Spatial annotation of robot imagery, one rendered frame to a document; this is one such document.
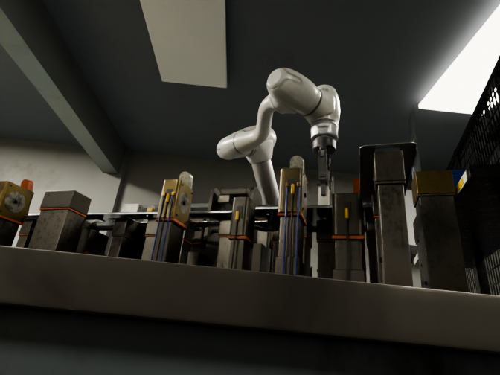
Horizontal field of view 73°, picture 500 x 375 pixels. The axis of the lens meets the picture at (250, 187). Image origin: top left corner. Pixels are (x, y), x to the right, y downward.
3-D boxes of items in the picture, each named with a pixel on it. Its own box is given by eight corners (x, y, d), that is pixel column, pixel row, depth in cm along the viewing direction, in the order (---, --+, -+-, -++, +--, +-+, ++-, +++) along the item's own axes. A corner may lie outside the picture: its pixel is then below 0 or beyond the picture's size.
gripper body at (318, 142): (314, 148, 118) (314, 172, 114) (311, 135, 111) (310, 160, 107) (336, 146, 116) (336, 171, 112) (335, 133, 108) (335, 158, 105)
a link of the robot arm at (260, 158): (265, 271, 185) (291, 253, 199) (286, 276, 173) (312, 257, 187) (228, 132, 170) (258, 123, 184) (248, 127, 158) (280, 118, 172)
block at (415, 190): (433, 330, 69) (414, 170, 83) (426, 332, 76) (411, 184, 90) (478, 333, 66) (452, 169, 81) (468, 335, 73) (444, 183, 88)
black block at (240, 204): (213, 312, 77) (228, 193, 89) (228, 316, 85) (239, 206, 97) (234, 315, 75) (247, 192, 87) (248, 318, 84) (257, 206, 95)
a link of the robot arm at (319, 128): (309, 120, 113) (308, 135, 111) (337, 117, 110) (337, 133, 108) (312, 135, 121) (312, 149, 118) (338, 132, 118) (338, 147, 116)
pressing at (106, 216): (-2, 213, 127) (0, 209, 127) (47, 231, 146) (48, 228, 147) (402, 206, 86) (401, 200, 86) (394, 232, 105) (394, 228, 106)
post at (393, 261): (383, 317, 52) (373, 151, 63) (382, 319, 56) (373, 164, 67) (420, 319, 50) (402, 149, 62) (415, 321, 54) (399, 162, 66)
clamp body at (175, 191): (127, 306, 82) (156, 175, 96) (153, 310, 92) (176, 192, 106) (151, 307, 80) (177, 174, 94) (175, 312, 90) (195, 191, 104)
